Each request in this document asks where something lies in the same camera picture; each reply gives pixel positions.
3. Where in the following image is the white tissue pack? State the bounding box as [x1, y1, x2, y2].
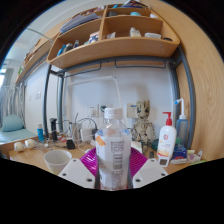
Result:
[130, 140, 144, 153]

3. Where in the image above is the grey metal desk frame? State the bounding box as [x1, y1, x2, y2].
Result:
[42, 46, 197, 151]

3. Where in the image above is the small black charger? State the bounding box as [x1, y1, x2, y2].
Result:
[65, 138, 76, 150]

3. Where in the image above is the wooden shelf unit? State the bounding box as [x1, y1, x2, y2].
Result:
[46, 1, 181, 70]

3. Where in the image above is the long wooden wall shelf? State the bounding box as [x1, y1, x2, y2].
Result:
[14, 36, 56, 85]

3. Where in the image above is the blue spray bottle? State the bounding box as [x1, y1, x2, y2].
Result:
[174, 98, 190, 148]

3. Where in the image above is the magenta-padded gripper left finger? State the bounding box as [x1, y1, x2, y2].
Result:
[58, 147, 102, 190]

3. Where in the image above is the white red-pump lotion bottle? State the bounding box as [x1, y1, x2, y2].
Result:
[156, 111, 178, 168]

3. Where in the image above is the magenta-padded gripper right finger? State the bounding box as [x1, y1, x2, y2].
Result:
[128, 147, 169, 190]

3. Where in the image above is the small blue ink bottle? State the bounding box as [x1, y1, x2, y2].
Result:
[173, 143, 188, 161]

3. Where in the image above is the white power strip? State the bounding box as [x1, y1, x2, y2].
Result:
[79, 127, 96, 143]

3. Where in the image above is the small white round figure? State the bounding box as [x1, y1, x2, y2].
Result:
[13, 141, 25, 153]
[23, 138, 37, 150]

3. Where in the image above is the black cylindrical device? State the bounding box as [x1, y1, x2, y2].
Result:
[49, 117, 59, 142]

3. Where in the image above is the teal pillow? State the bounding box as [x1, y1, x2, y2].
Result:
[1, 114, 25, 133]

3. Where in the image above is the clear plastic water bottle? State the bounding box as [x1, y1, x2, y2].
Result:
[94, 107, 133, 191]

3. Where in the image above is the white cup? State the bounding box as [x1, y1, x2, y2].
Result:
[43, 149, 73, 176]

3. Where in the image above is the tree-like toy figurine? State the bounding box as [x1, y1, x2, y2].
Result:
[132, 99, 157, 146]

